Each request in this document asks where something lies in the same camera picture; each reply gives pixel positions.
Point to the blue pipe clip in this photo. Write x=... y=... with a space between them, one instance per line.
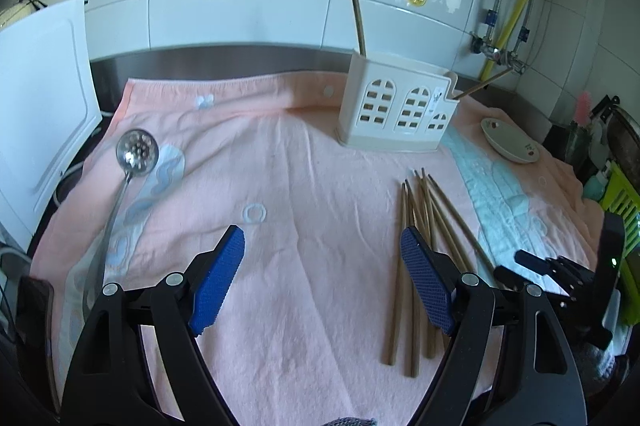
x=490 y=16
x=523 y=34

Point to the white plastic utensil holder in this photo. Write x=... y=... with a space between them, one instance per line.
x=365 y=68

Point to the pile of wooden chopsticks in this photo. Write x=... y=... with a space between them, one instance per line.
x=425 y=211

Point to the dark pan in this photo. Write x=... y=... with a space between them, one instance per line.
x=627 y=135

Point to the green plastic rack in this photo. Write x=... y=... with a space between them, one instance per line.
x=625 y=196

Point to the teal bottle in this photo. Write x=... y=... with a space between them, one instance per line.
x=595 y=187

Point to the white cutting board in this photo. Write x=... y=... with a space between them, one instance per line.
x=40 y=105

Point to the pink brush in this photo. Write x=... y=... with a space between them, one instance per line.
x=583 y=108

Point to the brown wooden chopstick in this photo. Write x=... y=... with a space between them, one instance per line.
x=358 y=20
x=482 y=83

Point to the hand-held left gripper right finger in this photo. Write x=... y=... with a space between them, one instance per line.
x=427 y=286

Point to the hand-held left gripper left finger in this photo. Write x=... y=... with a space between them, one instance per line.
x=220 y=281

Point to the metal slotted spoon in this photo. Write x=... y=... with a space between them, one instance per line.
x=137 y=153

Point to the small white dish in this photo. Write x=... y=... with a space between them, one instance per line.
x=507 y=140

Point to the pink towel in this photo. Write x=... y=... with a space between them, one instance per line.
x=300 y=165

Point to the metal gas valve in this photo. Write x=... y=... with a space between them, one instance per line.
x=495 y=52

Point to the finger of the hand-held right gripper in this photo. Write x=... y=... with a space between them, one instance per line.
x=529 y=261
x=504 y=275

